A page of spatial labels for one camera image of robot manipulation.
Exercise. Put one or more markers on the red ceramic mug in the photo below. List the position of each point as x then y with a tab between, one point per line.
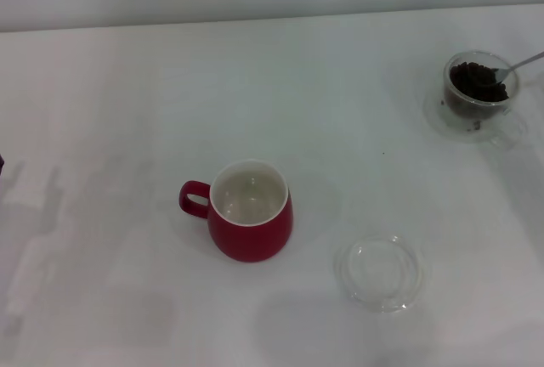
251	244

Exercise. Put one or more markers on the clear glass dish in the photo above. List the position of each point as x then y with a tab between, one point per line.
395	290

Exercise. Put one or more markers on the clear glass saucer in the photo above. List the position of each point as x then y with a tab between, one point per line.
433	118

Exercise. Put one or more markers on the pile of coffee beans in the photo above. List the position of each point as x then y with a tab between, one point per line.
467	80

